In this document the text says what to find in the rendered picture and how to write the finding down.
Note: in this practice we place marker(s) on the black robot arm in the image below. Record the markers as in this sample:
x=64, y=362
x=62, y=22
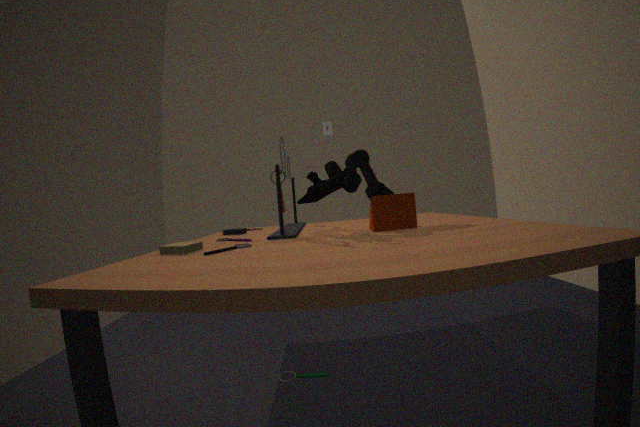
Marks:
x=349, y=179

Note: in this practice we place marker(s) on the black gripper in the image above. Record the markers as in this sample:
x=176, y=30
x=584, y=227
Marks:
x=315, y=194

